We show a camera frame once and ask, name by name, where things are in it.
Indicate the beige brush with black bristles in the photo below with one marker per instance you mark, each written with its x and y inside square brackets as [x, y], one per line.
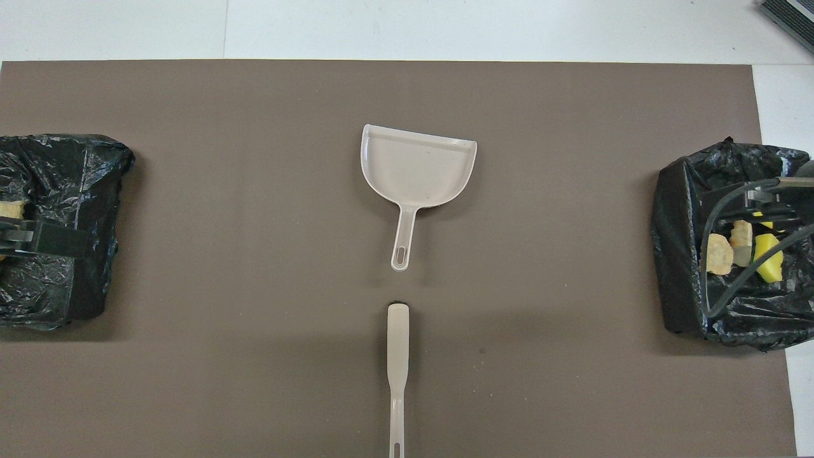
[398, 337]

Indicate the striped toy croissant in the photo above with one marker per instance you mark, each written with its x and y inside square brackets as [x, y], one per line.
[717, 254]
[741, 238]

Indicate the black plastic trash bag bin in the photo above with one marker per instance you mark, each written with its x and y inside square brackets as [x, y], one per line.
[63, 172]
[677, 222]

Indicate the beige plastic dustpan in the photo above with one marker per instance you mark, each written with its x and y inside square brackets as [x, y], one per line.
[413, 165]

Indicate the grey ridged device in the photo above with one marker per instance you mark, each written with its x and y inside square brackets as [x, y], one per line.
[792, 16]

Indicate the yellow notched sponge piece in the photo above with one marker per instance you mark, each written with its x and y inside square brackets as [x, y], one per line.
[765, 224]

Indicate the brown table mat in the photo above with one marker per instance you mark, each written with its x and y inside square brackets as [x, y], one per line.
[254, 191]

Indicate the pale crusty bread chunk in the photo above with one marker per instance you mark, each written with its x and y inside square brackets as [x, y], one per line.
[11, 208]

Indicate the yellow sponge with green pad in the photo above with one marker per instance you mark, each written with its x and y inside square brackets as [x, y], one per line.
[768, 257]

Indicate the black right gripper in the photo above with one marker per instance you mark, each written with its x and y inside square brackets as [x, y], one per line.
[806, 169]

